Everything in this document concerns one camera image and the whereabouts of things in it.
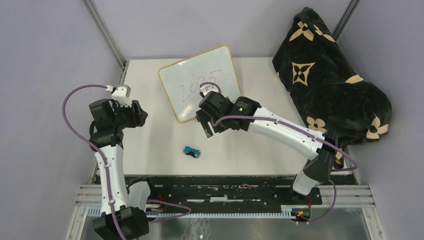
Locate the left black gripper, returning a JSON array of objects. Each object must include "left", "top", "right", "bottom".
[{"left": 111, "top": 100, "right": 148, "bottom": 129}]

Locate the blue whiteboard eraser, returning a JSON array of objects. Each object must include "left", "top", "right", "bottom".
[{"left": 183, "top": 146, "right": 201, "bottom": 159}]

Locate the wood framed whiteboard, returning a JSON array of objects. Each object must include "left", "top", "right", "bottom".
[{"left": 157, "top": 45, "right": 242, "bottom": 123}]

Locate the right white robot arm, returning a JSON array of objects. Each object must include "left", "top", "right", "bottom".
[{"left": 196, "top": 91, "right": 338, "bottom": 204}]

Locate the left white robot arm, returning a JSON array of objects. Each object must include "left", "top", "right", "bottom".
[{"left": 89, "top": 99, "right": 149, "bottom": 240}]

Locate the black floral blanket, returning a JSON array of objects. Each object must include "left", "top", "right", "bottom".
[{"left": 272, "top": 7, "right": 392, "bottom": 150}]

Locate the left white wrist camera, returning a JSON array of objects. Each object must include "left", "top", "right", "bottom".
[{"left": 111, "top": 85, "right": 132, "bottom": 108}]

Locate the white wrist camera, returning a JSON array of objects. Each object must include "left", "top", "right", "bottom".
[
  {"left": 111, "top": 85, "right": 132, "bottom": 108},
  {"left": 199, "top": 84, "right": 221, "bottom": 98}
]

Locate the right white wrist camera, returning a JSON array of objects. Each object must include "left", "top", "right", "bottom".
[{"left": 199, "top": 84, "right": 221, "bottom": 98}]

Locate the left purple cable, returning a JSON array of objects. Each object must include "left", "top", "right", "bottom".
[{"left": 62, "top": 84, "right": 192, "bottom": 240}]

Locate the purple cable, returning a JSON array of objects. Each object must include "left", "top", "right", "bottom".
[
  {"left": 199, "top": 81, "right": 359, "bottom": 224},
  {"left": 62, "top": 84, "right": 192, "bottom": 240}
]

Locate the black mounting base plate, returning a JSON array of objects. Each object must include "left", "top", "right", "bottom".
[{"left": 92, "top": 174, "right": 359, "bottom": 215}]

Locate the aluminium frame rail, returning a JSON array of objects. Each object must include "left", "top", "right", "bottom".
[{"left": 75, "top": 184, "right": 376, "bottom": 208}]

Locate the grey cable duct strip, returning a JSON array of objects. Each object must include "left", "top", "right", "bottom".
[{"left": 86, "top": 205, "right": 312, "bottom": 220}]

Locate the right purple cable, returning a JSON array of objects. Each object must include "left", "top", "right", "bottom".
[{"left": 199, "top": 81, "right": 359, "bottom": 224}]

